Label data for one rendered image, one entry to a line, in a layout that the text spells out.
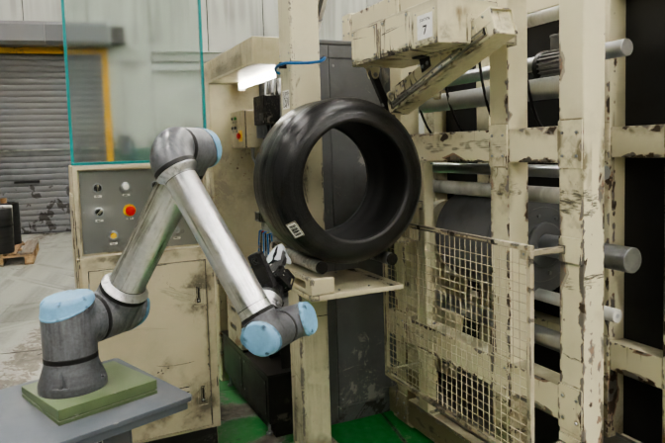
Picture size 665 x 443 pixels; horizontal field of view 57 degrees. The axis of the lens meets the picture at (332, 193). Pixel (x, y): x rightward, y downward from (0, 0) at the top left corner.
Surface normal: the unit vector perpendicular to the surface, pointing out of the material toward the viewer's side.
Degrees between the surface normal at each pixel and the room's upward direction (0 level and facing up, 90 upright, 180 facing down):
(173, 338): 91
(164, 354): 88
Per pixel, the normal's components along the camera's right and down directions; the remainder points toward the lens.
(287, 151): -0.33, -0.22
